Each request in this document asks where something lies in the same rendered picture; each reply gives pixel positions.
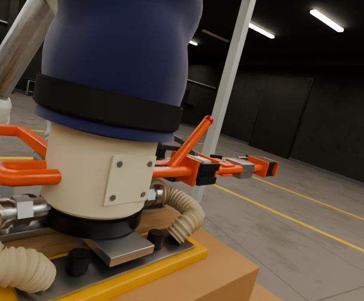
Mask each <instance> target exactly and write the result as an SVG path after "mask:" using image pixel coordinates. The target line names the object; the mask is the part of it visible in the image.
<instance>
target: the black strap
mask: <svg viewBox="0 0 364 301"><path fill-rule="evenodd" d="M33 99H34V101H35V102H36V103H37V104H39V105H41V106H43V107H46V108H49V109H52V110H55V111H57V112H61V113H65V114H68V115H72V116H76V117H79V118H84V119H89V120H92V121H97V122H102V123H105V124H111V125H117V126H120V127H126V128H133V129H138V130H146V131H155V132H162V133H173V132H176V131H177V130H178V129H179V126H180V121H181V116H182V113H183V109H182V107H181V106H174V105H169V104H166V103H160V102H155V101H152V100H147V99H142V98H139V97H134V96H129V95H125V94H121V93H116V92H112V91H108V90H103V89H100V88H95V87H90V86H87V85H82V84H78V83H75V82H70V81H66V80H63V79H59V78H55V77H52V76H48V75H44V74H41V73H39V75H36V78H35V86H34V91H33Z"/></svg>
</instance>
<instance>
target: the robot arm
mask: <svg viewBox="0 0 364 301"><path fill-rule="evenodd" d="M57 11H58V9H57V0H27V1H26V3H25V5H24V6H23V8H22V9H21V11H20V13H19V15H18V16H17V18H16V20H15V21H14V23H13V25H12V26H11V28H10V30H9V31H8V33H7V35H6V36H5V38H4V40H3V42H2V43H1V45H0V124H9V123H10V111H11V108H12V104H11V100H10V98H9V96H10V94H11V92H12V91H13V89H14V87H15V86H16V84H17V83H18V81H19V79H20V78H21V76H22V74H23V73H24V71H25V70H26V68H27V67H28V65H29V63H30V62H31V60H32V59H33V57H34V55H35V54H36V52H37V51H38V49H39V47H40V46H41V44H42V43H43V41H44V39H45V37H46V34H47V32H48V29H49V27H50V24H51V23H52V21H53V19H54V17H55V15H56V13H57ZM50 125H51V121H49V120H47V130H46V132H45V134H44V137H45V140H46V141H48V138H49V133H50ZM186 140H187V139H185V138H182V137H180V136H178V135H175V134H174V141H175V142H177V143H179V144H181V145H183V143H184V142H185V141H186ZM179 148H181V146H171V145H165V144H164V142H163V143H160V142H158V146H157V150H156V155H155V156H156V160H168V159H166V158H165V152H166V150H168V151H178V150H179ZM198 154H199V152H198V151H196V150H193V149H191V151H190V152H189V153H188V154H187V156H189V157H191V158H194V159H196V160H198V161H200V163H211V161H210V160H208V159H205V158H203V157H200V156H198ZM33 160H45V158H44V157H43V156H42V155H40V154H39V153H37V151H34V154H33ZM162 178H163V179H166V180H169V181H170V182H179V181H180V180H178V179H176V178H174V177H162Z"/></svg>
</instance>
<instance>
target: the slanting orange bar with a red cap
mask: <svg viewBox="0 0 364 301"><path fill-rule="evenodd" d="M212 123H213V118H212V117H211V116H209V115H207V116H205V117H204V119H203V120H202V121H201V123H200V124H199V125H198V126H197V127H196V129H195V130H194V131H193V132H192V134H191V135H190V136H189V138H188V139H187V140H186V141H185V142H184V143H183V145H182V146H181V148H179V150H178V151H177V152H176V154H175V155H174V156H173V157H172V158H171V160H170V161H169V162H168V163H167V166H168V167H172V166H179V165H180V163H181V162H182V160H183V159H184V158H185V157H186V156H187V154H188V153H189V152H190V151H191V149H192V148H193V147H194V145H195V144H196V143H197V142H198V140H199V139H200V138H201V137H202V135H203V134H204V132H206V130H207V129H208V128H209V126H210V125H211V124H212Z"/></svg>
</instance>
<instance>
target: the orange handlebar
mask: <svg viewBox="0 0 364 301"><path fill-rule="evenodd" d="M0 136H17V137H18V138H19V139H21V140H22V141H24V142H25V143H26V144H27V145H29V146H30V147H31V148H32V149H34V150H35V151H37V153H39V154H40V155H42V156H43V157H44V158H45V157H46V152H47V145H48V142H47V141H46V140H44V139H43V138H41V137H39V136H38V135H37V134H35V133H34V132H33V131H31V130H29V129H28V128H26V127H20V126H18V125H9V124H0ZM214 159H216V160H218V161H220V168H219V171H217V174H218V175H220V176H232V174H231V173H241V172H242V171H243V168H242V166H241V165H234V164H231V163H230V161H225V160H221V159H218V158H214ZM169 161H170V160H156V162H155V165H156V164H157V165H158V164H159V165H160V164H161V165H162V164H166V165H167V163H168V162H169ZM262 170H263V166H262V165H261V164H256V165H255V168H254V172H255V171H262ZM191 173H192V168H191V167H189V166H172V167H154V170H153V175H152V178H160V177H179V176H189V175H191ZM60 182H61V173H60V172H59V171H58V170H57V169H47V162H46V160H3V161H0V185H2V186H10V187H19V186H37V185H56V184H59V183H60Z"/></svg>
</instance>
